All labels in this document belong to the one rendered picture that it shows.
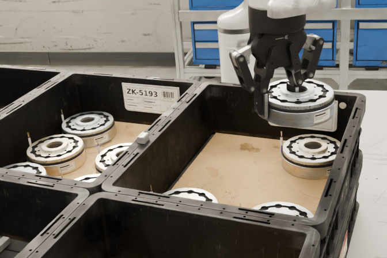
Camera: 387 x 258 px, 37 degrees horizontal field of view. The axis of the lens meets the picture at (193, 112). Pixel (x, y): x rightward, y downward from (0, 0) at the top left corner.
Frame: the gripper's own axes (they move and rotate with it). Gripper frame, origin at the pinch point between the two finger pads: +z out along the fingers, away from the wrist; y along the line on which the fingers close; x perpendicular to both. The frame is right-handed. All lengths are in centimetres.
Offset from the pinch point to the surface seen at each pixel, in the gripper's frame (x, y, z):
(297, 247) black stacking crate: 19.0, 8.7, 9.1
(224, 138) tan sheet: -23.8, -2.1, 17.1
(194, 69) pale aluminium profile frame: -197, -64, 71
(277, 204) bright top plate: 4.3, 2.8, 13.7
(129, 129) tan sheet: -37.3, 12.5, 17.1
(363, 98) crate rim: -7.1, -20.4, 7.0
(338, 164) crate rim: 8.9, -4.1, 6.9
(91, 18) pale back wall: -322, -40, 68
